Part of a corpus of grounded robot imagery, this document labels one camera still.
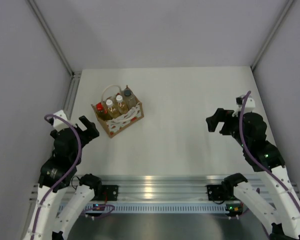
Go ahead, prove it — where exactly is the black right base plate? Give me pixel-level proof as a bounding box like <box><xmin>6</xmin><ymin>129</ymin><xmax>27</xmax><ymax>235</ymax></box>
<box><xmin>206</xmin><ymin>184</ymin><xmax>228</xmax><ymax>205</ymax></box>

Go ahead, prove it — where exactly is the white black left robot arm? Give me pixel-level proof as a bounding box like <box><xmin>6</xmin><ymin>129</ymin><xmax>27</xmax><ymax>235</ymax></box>
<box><xmin>24</xmin><ymin>110</ymin><xmax>103</xmax><ymax>240</ymax></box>

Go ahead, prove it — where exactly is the right aluminium frame post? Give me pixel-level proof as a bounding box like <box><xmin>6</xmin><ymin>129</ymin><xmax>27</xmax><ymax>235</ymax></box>
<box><xmin>250</xmin><ymin>0</ymin><xmax>296</xmax><ymax>73</ymax></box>

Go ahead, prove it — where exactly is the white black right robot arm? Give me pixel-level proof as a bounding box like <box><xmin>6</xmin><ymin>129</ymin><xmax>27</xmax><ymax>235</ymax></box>
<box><xmin>206</xmin><ymin>108</ymin><xmax>300</xmax><ymax>240</ymax></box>

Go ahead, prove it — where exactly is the dark cap clear square bottle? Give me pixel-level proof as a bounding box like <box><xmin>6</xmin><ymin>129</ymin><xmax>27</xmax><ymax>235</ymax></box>
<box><xmin>123</xmin><ymin>89</ymin><xmax>137</xmax><ymax>109</ymax></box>

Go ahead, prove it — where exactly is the aluminium mounting rail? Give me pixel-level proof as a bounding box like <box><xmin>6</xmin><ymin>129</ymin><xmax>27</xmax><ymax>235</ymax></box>
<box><xmin>28</xmin><ymin>174</ymin><xmax>300</xmax><ymax>202</ymax></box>

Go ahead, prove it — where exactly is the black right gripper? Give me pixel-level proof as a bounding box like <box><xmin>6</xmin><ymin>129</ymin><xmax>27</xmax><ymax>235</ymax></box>
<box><xmin>205</xmin><ymin>108</ymin><xmax>249</xmax><ymax>148</ymax></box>

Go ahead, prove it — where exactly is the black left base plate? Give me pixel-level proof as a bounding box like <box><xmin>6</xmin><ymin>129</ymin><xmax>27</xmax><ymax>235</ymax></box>
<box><xmin>98</xmin><ymin>185</ymin><xmax>119</xmax><ymax>202</ymax></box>

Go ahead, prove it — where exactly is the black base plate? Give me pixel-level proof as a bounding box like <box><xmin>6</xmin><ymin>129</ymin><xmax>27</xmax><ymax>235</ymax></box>
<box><xmin>98</xmin><ymin>185</ymin><xmax>119</xmax><ymax>202</ymax></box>
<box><xmin>206</xmin><ymin>184</ymin><xmax>228</xmax><ymax>205</ymax></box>

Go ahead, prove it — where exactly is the grey slotted cable duct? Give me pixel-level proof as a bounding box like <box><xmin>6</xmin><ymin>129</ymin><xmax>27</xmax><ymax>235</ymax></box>
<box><xmin>39</xmin><ymin>202</ymin><xmax>231</xmax><ymax>214</ymax></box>

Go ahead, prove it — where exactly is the red cap yellow bottle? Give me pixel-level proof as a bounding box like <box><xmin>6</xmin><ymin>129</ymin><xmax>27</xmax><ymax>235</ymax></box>
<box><xmin>95</xmin><ymin>102</ymin><xmax>108</xmax><ymax>121</ymax></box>

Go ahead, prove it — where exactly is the left aluminium frame post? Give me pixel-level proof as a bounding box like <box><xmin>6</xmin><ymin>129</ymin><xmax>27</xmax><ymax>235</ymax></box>
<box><xmin>25</xmin><ymin>0</ymin><xmax>82</xmax><ymax>118</ymax></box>

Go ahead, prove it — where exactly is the white cap amber bottle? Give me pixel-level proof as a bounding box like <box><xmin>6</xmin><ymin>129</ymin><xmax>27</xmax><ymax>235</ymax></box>
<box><xmin>105</xmin><ymin>99</ymin><xmax>121</xmax><ymax>119</ymax></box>
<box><xmin>115</xmin><ymin>94</ymin><xmax>129</xmax><ymax>115</ymax></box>

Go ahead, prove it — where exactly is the aluminium frame post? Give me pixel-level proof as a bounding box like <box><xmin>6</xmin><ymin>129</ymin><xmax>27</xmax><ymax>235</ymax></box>
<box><xmin>25</xmin><ymin>0</ymin><xmax>82</xmax><ymax>118</ymax></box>
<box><xmin>250</xmin><ymin>0</ymin><xmax>296</xmax><ymax>73</ymax></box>

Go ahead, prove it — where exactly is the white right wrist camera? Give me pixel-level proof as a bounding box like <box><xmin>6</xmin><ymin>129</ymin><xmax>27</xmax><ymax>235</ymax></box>
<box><xmin>232</xmin><ymin>95</ymin><xmax>256</xmax><ymax>117</ymax></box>

